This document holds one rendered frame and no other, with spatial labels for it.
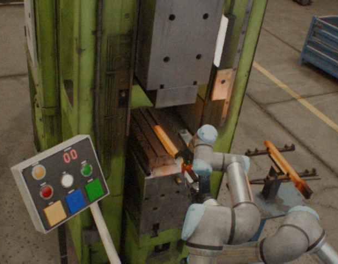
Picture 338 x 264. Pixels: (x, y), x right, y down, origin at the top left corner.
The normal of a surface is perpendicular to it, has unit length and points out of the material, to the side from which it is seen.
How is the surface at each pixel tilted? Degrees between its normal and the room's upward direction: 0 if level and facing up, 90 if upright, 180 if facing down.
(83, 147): 60
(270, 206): 0
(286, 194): 0
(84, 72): 90
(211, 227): 46
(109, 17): 90
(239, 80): 90
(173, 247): 90
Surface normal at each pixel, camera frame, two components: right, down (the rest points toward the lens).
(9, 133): 0.11, -0.81
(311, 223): 0.45, -0.49
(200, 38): 0.39, 0.57
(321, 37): -0.84, 0.22
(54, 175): 0.70, 0.00
